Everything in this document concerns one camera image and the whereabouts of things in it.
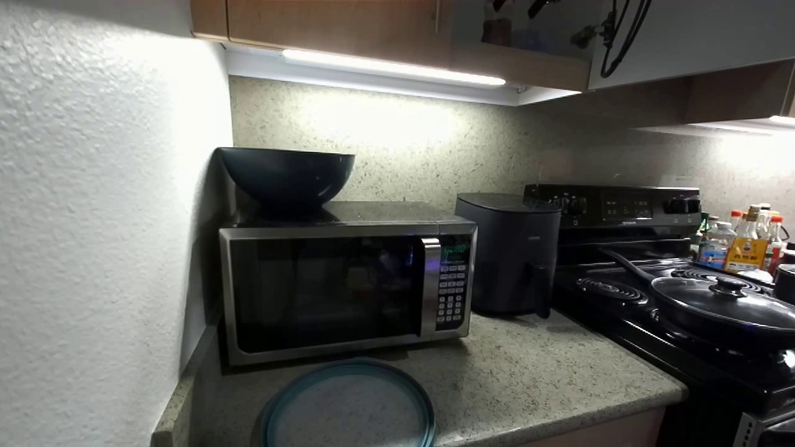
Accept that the stainless steel black microwave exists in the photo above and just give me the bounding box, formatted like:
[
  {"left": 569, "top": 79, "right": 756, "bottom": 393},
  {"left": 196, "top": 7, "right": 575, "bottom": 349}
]
[{"left": 217, "top": 199, "right": 479, "bottom": 370}]

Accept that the clear bottle blue label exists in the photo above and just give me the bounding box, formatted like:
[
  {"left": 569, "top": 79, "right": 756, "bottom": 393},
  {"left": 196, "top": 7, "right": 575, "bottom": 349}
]
[{"left": 693, "top": 216, "right": 735, "bottom": 272}]

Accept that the yellow label oil bottle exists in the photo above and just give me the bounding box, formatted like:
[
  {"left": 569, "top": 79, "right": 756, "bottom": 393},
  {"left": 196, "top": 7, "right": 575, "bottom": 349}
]
[{"left": 725, "top": 203, "right": 774, "bottom": 276}]

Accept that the open cupboard door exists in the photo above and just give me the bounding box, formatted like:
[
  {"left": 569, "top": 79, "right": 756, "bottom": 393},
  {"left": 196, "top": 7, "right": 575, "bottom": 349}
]
[{"left": 587, "top": 0, "right": 795, "bottom": 91}]

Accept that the red capped sauce bottle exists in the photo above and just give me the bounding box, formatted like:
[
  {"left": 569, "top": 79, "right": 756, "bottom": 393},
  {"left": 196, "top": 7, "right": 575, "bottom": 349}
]
[{"left": 766, "top": 211, "right": 794, "bottom": 276}]

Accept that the black air fryer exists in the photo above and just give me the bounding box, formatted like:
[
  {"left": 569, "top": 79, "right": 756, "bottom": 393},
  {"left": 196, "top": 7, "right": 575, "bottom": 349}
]
[{"left": 456, "top": 192, "right": 564, "bottom": 319}]

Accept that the dark blue bowl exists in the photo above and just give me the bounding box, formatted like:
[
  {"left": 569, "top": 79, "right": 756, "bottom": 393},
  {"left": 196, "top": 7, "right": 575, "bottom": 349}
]
[{"left": 215, "top": 143, "right": 358, "bottom": 221}]

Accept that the under-cabinet light strip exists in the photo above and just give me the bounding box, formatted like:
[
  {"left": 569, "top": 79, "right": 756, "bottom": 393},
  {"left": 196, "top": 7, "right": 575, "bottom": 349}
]
[{"left": 281, "top": 45, "right": 510, "bottom": 90}]

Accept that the blue rimmed round plate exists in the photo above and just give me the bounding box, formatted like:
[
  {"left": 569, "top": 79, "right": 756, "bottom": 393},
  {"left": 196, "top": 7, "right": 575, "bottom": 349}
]
[{"left": 251, "top": 354, "right": 441, "bottom": 447}]

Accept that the black electric stove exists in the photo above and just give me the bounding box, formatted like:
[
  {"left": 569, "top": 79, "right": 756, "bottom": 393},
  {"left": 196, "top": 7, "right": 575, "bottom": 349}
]
[{"left": 523, "top": 182, "right": 795, "bottom": 447}]

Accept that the wooden base cabinet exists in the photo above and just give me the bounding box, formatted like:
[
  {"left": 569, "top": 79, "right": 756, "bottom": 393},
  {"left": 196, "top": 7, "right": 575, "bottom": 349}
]
[{"left": 513, "top": 405, "right": 669, "bottom": 447}]

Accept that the black frying pan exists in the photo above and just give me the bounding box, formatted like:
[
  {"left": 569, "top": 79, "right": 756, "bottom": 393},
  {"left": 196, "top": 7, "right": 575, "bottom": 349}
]
[{"left": 595, "top": 246, "right": 795, "bottom": 354}]

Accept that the wooden over-stove cabinet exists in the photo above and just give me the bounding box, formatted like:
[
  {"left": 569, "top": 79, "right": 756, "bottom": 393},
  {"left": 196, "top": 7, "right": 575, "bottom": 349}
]
[{"left": 682, "top": 59, "right": 795, "bottom": 126}]

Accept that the wooden wall cupboard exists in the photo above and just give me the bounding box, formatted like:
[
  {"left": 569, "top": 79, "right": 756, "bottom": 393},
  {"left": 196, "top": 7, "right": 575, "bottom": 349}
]
[{"left": 189, "top": 0, "right": 591, "bottom": 93}]

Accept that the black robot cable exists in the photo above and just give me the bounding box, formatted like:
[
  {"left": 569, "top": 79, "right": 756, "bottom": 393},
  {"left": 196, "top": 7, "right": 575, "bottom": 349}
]
[{"left": 569, "top": 0, "right": 656, "bottom": 81}]

